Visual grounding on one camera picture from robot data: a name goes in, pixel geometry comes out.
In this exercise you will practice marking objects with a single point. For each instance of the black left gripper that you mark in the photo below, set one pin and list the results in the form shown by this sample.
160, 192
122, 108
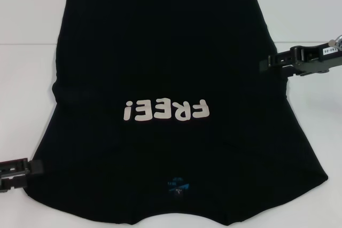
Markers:
13, 176

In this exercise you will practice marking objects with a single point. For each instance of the black shirt with white print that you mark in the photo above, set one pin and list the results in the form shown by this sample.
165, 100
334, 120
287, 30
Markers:
171, 51

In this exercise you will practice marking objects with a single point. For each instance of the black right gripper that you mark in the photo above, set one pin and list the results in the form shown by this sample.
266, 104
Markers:
315, 57

